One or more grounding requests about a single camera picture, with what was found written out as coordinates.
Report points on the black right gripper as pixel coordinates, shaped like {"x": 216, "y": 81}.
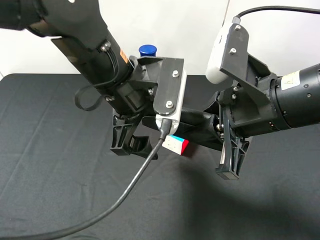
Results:
{"x": 247, "y": 108}

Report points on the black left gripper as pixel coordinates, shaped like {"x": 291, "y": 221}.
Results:
{"x": 131, "y": 92}

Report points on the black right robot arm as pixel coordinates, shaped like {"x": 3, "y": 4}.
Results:
{"x": 298, "y": 98}

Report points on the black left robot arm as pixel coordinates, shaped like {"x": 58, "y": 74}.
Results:
{"x": 78, "y": 30}

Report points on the colourful puzzle cube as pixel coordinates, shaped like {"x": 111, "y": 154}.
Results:
{"x": 175, "y": 144}

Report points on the blue capped white bottle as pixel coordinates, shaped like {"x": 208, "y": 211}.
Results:
{"x": 147, "y": 50}

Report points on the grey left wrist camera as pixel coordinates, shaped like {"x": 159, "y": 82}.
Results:
{"x": 169, "y": 96}

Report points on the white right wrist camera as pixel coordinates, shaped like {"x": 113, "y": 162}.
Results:
{"x": 226, "y": 50}

